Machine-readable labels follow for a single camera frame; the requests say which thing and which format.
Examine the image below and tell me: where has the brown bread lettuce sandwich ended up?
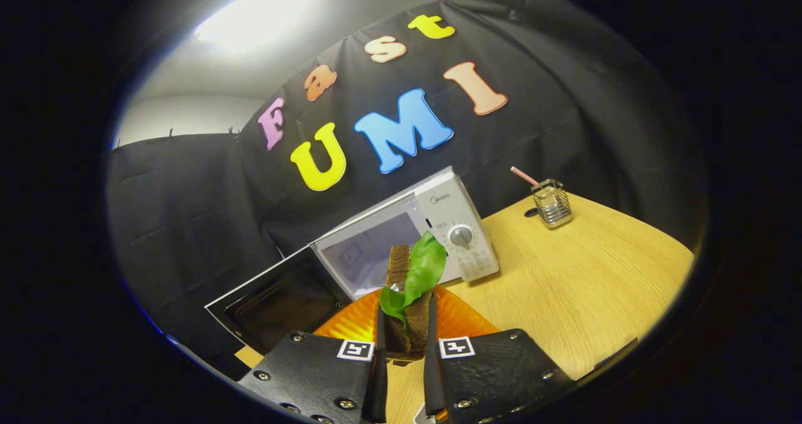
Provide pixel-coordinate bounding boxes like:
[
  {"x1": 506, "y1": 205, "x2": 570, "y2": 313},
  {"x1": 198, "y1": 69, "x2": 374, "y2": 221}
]
[{"x1": 379, "y1": 231, "x2": 448, "y2": 367}]

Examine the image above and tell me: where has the pink striped straw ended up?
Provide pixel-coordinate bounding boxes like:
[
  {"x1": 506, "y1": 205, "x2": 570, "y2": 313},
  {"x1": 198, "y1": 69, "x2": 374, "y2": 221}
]
[{"x1": 510, "y1": 166, "x2": 541, "y2": 188}]

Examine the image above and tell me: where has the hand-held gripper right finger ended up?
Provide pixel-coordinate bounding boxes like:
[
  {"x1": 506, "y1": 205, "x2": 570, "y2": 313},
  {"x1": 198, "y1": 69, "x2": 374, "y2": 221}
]
[{"x1": 423, "y1": 285, "x2": 576, "y2": 424}]

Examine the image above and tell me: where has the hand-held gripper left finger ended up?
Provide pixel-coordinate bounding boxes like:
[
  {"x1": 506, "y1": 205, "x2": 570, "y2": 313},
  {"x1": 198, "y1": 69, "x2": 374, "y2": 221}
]
[{"x1": 237, "y1": 288, "x2": 389, "y2": 424}]

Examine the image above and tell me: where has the black backdrop cloth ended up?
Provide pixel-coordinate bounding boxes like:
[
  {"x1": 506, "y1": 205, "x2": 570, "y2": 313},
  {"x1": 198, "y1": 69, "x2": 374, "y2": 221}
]
[{"x1": 105, "y1": 0, "x2": 709, "y2": 381}]

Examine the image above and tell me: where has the metal wire utensil holder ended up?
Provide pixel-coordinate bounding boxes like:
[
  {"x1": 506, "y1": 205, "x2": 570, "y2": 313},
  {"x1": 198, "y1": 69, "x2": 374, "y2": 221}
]
[{"x1": 531, "y1": 178, "x2": 573, "y2": 230}]

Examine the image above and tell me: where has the white microwave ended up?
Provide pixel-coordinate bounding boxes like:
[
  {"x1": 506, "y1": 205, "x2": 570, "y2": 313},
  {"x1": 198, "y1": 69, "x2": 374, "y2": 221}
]
[{"x1": 205, "y1": 166, "x2": 501, "y2": 357}]

